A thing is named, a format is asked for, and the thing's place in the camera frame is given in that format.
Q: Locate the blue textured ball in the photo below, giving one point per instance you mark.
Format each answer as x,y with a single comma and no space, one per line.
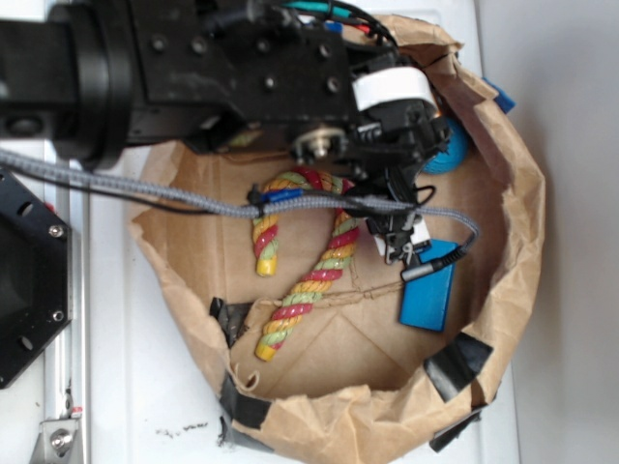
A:
457,149

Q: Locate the brown paper bag tray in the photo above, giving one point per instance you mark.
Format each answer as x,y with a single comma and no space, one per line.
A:
352,384

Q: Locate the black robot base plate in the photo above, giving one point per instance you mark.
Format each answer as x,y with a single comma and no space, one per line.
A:
33,267

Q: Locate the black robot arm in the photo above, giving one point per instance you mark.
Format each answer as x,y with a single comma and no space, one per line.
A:
319,80

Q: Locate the blue rectangular block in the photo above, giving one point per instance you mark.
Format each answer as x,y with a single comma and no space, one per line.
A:
426,298

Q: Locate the aluminium extrusion rail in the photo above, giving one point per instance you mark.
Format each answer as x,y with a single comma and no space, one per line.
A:
66,391

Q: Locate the metal corner bracket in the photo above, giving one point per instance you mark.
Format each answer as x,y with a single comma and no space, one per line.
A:
58,442

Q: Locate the multicolour rope candy cane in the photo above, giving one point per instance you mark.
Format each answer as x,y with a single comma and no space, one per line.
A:
311,287

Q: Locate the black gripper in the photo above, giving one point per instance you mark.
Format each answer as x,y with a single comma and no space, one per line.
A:
396,124

